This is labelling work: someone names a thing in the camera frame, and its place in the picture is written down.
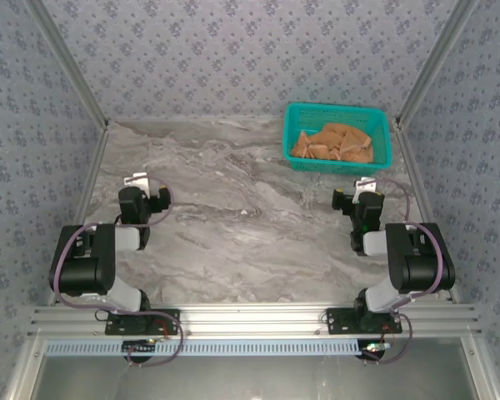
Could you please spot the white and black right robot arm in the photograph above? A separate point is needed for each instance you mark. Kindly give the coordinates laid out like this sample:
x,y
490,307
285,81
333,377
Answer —
x,y
425,258

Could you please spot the teal plastic mesh basket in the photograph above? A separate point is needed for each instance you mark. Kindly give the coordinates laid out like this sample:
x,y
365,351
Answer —
x,y
300,166

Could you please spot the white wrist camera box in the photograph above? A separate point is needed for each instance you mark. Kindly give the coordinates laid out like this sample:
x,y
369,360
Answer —
x,y
364,183
135,179

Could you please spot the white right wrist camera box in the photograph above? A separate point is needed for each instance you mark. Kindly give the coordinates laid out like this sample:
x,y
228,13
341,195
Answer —
x,y
364,183

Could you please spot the aluminium corner post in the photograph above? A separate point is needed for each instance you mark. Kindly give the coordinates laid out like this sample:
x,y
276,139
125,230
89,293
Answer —
x,y
66,62
437,62

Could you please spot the small black electronics board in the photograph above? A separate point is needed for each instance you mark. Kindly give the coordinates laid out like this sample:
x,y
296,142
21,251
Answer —
x,y
373,350
138,348

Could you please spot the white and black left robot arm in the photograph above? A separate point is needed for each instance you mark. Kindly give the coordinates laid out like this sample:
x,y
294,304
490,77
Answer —
x,y
83,258

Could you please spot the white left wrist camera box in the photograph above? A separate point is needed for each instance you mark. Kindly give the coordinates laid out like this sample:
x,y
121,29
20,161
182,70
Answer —
x,y
135,179

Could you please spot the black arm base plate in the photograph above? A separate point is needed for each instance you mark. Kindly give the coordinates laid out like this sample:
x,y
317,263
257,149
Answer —
x,y
337,321
171,321

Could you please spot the orange-tan t-shirt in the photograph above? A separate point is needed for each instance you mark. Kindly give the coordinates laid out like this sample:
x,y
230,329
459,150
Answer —
x,y
337,143

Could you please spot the long aluminium frame rail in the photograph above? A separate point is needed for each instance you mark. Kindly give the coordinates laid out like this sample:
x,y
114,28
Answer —
x,y
250,318

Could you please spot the grey metal shelf panel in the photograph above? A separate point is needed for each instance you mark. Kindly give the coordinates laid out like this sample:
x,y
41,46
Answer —
x,y
250,379

